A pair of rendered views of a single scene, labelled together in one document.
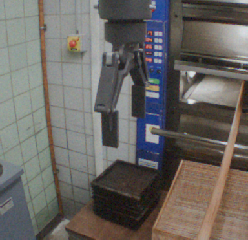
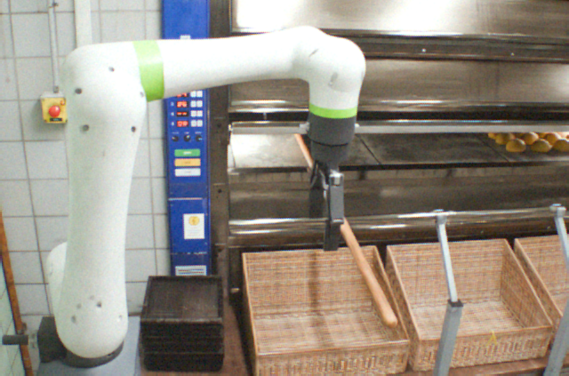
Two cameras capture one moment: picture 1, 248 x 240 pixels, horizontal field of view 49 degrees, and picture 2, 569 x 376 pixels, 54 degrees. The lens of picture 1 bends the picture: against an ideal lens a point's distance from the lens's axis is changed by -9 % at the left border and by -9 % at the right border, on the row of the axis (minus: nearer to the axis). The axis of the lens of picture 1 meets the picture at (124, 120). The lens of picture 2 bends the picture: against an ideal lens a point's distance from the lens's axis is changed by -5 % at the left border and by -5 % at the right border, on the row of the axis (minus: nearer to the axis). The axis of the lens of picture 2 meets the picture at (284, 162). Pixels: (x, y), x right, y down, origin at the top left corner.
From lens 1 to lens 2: 83 cm
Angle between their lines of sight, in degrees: 32
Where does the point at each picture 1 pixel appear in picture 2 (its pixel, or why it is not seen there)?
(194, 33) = not seen: hidden behind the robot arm
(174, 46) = (218, 99)
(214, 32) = not seen: hidden behind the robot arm
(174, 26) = not seen: hidden behind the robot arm
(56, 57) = (11, 132)
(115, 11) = (338, 138)
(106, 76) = (337, 194)
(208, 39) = (267, 83)
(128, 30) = (343, 150)
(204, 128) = (267, 203)
